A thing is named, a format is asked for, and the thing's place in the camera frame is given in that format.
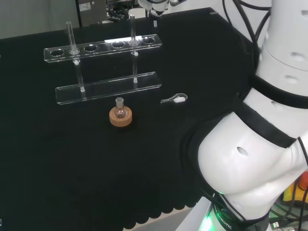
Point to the yellow stop button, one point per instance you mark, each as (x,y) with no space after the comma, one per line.
(294,192)

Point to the dark equipment box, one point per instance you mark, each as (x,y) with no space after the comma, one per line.
(92,12)

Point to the black bench cloth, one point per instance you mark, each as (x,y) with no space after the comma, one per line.
(72,156)

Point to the clear glass round-bottom flask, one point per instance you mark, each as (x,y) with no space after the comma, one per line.
(119,111)

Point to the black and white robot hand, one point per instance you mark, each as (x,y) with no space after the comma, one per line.
(155,6)

